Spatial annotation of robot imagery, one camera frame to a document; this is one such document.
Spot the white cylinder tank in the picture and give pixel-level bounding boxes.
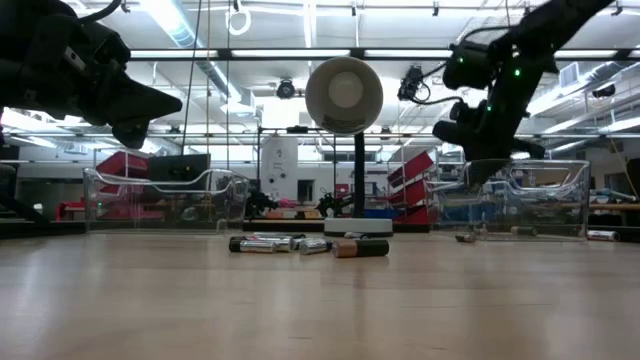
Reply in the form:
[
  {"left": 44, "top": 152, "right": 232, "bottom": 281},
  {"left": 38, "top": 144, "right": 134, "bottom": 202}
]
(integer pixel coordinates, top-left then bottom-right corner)
[{"left": 259, "top": 135, "right": 300, "bottom": 202}]

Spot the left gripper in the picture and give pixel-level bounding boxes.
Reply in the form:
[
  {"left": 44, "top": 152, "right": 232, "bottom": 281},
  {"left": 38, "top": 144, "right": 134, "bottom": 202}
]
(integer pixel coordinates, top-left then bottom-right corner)
[{"left": 29, "top": 54, "right": 184, "bottom": 150}]

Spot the red storage bin stack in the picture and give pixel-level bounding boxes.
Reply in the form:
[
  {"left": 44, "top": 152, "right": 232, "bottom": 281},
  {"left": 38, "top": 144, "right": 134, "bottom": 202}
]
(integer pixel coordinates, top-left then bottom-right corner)
[
  {"left": 54, "top": 150, "right": 151, "bottom": 222},
  {"left": 387, "top": 149, "right": 436, "bottom": 226}
]

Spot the black flat screen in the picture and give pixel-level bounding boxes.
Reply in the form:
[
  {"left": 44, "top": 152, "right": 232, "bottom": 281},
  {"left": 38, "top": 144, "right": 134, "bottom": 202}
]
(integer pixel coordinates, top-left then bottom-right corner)
[{"left": 148, "top": 153, "right": 212, "bottom": 184}]

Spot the white looped cable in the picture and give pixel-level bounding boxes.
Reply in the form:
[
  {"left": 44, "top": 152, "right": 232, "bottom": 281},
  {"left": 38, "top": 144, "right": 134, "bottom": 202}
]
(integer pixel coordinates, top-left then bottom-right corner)
[{"left": 225, "top": 5, "right": 252, "bottom": 37}]

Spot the clear plastic bin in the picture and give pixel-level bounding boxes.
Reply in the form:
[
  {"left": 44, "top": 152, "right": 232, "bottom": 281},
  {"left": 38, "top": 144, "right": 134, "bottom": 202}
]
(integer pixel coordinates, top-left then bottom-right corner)
[
  {"left": 427, "top": 158, "right": 592, "bottom": 243},
  {"left": 83, "top": 167, "right": 250, "bottom": 235}
]

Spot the silver air duct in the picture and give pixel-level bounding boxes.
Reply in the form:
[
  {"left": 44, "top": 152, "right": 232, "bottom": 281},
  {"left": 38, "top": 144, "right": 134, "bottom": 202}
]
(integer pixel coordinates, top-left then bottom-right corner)
[{"left": 142, "top": 0, "right": 241, "bottom": 101}]

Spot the black aluminium table frame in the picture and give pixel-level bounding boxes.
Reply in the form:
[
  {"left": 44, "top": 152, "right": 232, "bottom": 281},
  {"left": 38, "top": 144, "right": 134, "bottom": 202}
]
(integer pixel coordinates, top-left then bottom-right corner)
[{"left": 0, "top": 218, "right": 640, "bottom": 245}]

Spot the black overhead crossbar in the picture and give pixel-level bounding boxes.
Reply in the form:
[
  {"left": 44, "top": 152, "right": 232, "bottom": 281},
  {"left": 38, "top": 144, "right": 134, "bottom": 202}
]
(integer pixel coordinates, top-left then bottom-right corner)
[{"left": 127, "top": 47, "right": 640, "bottom": 61}]

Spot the white desk lamp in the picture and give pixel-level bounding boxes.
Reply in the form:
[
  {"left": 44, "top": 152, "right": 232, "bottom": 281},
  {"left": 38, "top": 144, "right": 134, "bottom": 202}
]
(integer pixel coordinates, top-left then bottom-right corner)
[{"left": 304, "top": 55, "right": 395, "bottom": 239}]

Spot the white ceiling vent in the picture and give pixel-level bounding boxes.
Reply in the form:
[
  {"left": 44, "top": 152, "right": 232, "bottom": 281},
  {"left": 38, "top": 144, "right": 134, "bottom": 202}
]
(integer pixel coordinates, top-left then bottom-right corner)
[{"left": 559, "top": 62, "right": 581, "bottom": 89}]

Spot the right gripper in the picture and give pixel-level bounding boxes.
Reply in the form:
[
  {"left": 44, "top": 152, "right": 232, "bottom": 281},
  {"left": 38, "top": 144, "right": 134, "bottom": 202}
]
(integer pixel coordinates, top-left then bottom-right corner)
[{"left": 432, "top": 98, "right": 546, "bottom": 188}]

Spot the wooden workbench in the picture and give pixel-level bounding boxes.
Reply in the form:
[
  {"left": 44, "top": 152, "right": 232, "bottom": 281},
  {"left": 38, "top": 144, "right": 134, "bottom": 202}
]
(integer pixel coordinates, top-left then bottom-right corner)
[{"left": 589, "top": 202, "right": 640, "bottom": 212}]

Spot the black overhead camera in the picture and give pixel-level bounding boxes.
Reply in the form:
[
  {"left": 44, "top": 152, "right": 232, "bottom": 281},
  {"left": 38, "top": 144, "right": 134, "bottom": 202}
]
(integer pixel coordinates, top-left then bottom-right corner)
[{"left": 397, "top": 64, "right": 431, "bottom": 104}]

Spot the thin black hanging cable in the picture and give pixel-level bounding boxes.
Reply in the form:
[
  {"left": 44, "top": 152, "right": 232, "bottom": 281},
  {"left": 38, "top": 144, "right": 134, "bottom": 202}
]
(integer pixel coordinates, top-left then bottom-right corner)
[{"left": 180, "top": 0, "right": 202, "bottom": 156}]

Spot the black round spotlight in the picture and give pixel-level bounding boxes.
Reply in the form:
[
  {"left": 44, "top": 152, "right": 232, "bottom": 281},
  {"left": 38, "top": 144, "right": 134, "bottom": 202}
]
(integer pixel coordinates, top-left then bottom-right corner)
[{"left": 275, "top": 78, "right": 297, "bottom": 100}]

